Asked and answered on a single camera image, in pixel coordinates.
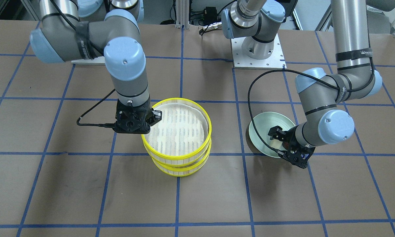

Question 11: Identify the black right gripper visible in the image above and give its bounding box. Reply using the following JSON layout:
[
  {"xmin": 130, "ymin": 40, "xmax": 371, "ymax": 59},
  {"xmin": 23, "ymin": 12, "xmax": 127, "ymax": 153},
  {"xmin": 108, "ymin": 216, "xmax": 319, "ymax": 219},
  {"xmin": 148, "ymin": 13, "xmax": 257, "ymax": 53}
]
[{"xmin": 114, "ymin": 99, "xmax": 162, "ymax": 134}]

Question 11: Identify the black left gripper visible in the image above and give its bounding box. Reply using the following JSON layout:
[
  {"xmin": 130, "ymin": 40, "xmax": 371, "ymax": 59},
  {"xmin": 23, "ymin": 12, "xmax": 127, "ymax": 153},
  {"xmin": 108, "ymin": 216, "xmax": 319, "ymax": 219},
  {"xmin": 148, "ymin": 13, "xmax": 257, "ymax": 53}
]
[{"xmin": 268, "ymin": 126, "xmax": 315, "ymax": 169}]

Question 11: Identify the yellow steamer layer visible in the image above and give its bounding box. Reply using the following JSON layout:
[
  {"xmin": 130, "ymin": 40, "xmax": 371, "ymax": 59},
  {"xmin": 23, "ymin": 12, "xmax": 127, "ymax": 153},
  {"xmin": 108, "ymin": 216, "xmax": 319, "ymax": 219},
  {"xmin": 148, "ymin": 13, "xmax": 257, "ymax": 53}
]
[
  {"xmin": 144, "ymin": 139, "xmax": 212, "ymax": 177},
  {"xmin": 142, "ymin": 98, "xmax": 212, "ymax": 168}
]

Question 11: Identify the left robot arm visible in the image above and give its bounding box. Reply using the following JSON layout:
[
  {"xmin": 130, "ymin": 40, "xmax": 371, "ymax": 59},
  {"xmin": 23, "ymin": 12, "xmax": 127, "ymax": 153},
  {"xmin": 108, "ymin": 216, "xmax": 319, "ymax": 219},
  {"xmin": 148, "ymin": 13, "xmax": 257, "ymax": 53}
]
[{"xmin": 220, "ymin": 0, "xmax": 383, "ymax": 169}]

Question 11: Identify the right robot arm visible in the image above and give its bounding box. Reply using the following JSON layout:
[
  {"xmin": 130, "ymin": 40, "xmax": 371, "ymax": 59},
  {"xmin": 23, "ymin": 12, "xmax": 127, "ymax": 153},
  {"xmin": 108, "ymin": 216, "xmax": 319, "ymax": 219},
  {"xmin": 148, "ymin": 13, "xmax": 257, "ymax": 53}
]
[{"xmin": 30, "ymin": 0, "xmax": 162, "ymax": 134}]

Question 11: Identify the white steamer cloth liner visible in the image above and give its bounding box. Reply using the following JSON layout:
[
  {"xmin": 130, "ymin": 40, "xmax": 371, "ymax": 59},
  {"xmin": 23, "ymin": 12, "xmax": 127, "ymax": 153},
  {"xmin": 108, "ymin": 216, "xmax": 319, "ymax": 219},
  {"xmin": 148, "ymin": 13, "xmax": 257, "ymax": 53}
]
[{"xmin": 144, "ymin": 103, "xmax": 208, "ymax": 156}]

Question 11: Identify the pale green plate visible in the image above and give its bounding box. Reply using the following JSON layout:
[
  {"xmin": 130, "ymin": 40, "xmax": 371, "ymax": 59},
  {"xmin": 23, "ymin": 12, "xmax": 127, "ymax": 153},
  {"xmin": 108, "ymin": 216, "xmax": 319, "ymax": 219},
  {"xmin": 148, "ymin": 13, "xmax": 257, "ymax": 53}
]
[{"xmin": 249, "ymin": 112, "xmax": 296, "ymax": 158}]

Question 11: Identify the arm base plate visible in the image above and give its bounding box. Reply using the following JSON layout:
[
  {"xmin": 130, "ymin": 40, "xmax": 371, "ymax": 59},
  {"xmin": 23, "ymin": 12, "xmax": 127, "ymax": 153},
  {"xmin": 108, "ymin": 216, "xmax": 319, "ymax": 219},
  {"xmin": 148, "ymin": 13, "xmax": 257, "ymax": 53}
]
[
  {"xmin": 231, "ymin": 35, "xmax": 287, "ymax": 69},
  {"xmin": 71, "ymin": 56, "xmax": 105, "ymax": 66}
]

